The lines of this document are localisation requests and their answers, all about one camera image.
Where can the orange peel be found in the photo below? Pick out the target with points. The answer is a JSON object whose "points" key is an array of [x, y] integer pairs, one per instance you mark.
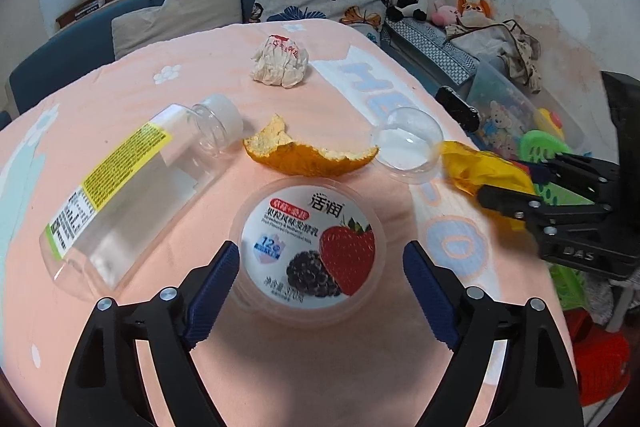
{"points": [[300, 159]]}

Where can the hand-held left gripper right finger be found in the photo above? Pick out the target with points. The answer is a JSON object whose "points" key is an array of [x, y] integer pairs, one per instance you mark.
{"points": [[430, 292]]}

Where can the clear dome lid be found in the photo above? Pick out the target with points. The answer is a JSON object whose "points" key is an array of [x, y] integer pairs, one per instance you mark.
{"points": [[405, 147]]}

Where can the black and white flat box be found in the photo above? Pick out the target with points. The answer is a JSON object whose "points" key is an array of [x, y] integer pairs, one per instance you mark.
{"points": [[90, 9]]}

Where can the clear bottle with yellow label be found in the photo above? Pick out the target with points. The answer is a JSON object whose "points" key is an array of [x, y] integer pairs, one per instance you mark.
{"points": [[130, 207]]}

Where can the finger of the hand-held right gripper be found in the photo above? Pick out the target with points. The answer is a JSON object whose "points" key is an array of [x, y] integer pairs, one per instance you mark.
{"points": [[505, 202], [580, 177]]}

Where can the pink printed blanket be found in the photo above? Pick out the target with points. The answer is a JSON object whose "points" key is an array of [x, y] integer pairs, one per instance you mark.
{"points": [[125, 72]]}

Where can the clear strawberry yogurt tub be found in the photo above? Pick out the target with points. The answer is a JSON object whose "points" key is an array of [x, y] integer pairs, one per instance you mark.
{"points": [[310, 247]]}

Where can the yellow plastic wrapper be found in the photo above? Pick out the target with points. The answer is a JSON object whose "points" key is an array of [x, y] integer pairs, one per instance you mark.
{"points": [[475, 167]]}

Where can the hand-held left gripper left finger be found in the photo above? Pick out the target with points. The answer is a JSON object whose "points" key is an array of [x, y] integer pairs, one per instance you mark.
{"points": [[212, 292]]}

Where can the crumpled white paper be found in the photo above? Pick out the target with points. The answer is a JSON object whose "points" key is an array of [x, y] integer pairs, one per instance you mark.
{"points": [[280, 62]]}

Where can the orange fox plush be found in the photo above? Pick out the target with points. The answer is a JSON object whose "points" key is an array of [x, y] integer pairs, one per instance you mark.
{"points": [[472, 7]]}

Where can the red plastic stool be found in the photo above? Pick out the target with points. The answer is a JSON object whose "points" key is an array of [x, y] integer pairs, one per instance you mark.
{"points": [[600, 357]]}

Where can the blue sofa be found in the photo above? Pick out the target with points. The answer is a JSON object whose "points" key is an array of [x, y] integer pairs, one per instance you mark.
{"points": [[50, 57]]}

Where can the black and white woven mat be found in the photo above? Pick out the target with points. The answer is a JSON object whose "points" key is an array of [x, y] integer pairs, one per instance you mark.
{"points": [[430, 47]]}

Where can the beige pillow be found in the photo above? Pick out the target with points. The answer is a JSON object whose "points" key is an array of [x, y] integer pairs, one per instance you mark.
{"points": [[175, 17]]}

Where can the pink plush toy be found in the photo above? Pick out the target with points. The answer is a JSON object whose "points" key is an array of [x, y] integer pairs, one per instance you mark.
{"points": [[445, 14]]}

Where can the black plastic object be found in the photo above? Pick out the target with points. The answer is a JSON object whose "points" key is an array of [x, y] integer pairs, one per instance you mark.
{"points": [[457, 109]]}

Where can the clear plastic storage box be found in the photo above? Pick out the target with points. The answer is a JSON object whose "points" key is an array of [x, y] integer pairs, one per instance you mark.
{"points": [[495, 77]]}

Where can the beige patterned cloth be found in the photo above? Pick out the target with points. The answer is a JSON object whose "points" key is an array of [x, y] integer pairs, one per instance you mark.
{"points": [[500, 42]]}

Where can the yellow duck toy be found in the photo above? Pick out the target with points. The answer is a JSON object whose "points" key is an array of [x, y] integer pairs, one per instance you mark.
{"points": [[550, 122]]}

